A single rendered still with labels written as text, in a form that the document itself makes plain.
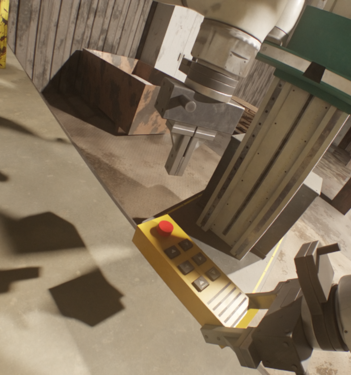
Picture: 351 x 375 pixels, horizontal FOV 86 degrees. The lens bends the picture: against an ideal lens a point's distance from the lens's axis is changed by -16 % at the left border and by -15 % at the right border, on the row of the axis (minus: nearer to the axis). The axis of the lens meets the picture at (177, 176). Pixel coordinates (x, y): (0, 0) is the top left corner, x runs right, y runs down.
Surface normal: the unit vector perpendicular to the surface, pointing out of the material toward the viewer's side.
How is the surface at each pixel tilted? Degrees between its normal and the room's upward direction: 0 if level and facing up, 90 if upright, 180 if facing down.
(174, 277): 90
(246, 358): 90
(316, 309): 90
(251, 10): 108
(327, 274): 30
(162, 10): 90
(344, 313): 71
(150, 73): 80
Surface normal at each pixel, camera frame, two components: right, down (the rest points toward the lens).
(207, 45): -0.59, 0.23
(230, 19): -0.39, 0.44
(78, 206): 0.35, -0.79
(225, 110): 0.33, 0.60
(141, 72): -0.62, 0.02
